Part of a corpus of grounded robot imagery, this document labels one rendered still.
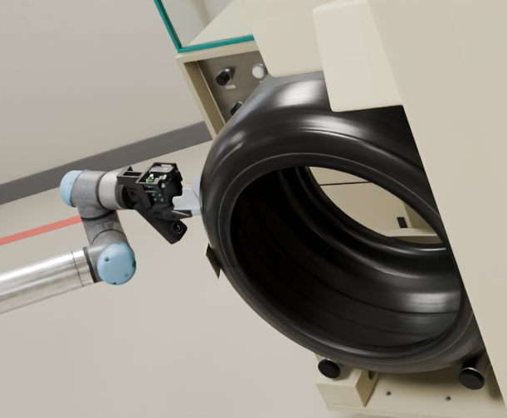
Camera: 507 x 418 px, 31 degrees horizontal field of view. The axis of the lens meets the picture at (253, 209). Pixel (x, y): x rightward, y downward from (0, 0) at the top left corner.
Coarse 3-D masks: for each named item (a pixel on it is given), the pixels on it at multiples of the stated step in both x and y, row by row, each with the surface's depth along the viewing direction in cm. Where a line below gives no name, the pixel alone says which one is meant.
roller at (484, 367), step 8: (472, 360) 155; (480, 360) 155; (488, 360) 156; (464, 368) 155; (472, 368) 154; (480, 368) 154; (488, 368) 155; (464, 376) 154; (472, 376) 153; (480, 376) 153; (464, 384) 155; (472, 384) 154; (480, 384) 153
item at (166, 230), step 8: (136, 208) 177; (144, 208) 176; (144, 216) 178; (152, 216) 177; (152, 224) 178; (160, 224) 178; (168, 224) 179; (176, 224) 180; (184, 224) 181; (160, 232) 179; (168, 232) 178; (176, 232) 179; (184, 232) 181; (168, 240) 180; (176, 240) 179
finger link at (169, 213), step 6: (168, 210) 172; (174, 210) 171; (180, 210) 170; (186, 210) 170; (162, 216) 172; (168, 216) 171; (174, 216) 171; (180, 216) 170; (186, 216) 170; (192, 216) 170
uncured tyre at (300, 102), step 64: (256, 128) 140; (320, 128) 133; (384, 128) 130; (256, 192) 176; (320, 192) 181; (256, 256) 173; (320, 256) 183; (384, 256) 180; (448, 256) 173; (320, 320) 173; (384, 320) 173; (448, 320) 166
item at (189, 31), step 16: (160, 0) 230; (176, 0) 228; (192, 0) 226; (208, 0) 223; (224, 0) 221; (176, 16) 231; (192, 16) 229; (208, 16) 226; (224, 16) 224; (240, 16) 222; (176, 32) 234; (192, 32) 232; (208, 32) 230; (224, 32) 227; (240, 32) 225; (176, 48) 237; (192, 48) 234
